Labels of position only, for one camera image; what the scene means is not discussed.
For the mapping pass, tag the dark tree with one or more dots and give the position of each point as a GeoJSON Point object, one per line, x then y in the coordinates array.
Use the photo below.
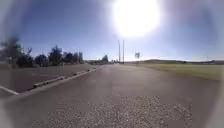
{"type": "Point", "coordinates": [105, 59]}

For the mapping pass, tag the grey asphalt path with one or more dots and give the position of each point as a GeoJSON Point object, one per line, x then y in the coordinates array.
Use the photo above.
{"type": "Point", "coordinates": [120, 83]}

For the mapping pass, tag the small bare tree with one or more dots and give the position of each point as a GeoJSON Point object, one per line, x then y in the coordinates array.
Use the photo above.
{"type": "Point", "coordinates": [137, 55]}

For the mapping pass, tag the low distant hill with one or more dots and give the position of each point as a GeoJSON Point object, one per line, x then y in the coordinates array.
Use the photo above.
{"type": "Point", "coordinates": [160, 61]}

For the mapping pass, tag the row of trees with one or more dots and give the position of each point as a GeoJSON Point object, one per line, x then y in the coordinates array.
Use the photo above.
{"type": "Point", "coordinates": [55, 56]}

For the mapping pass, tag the grass field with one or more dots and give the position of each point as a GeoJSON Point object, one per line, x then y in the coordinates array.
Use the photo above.
{"type": "Point", "coordinates": [190, 70]}

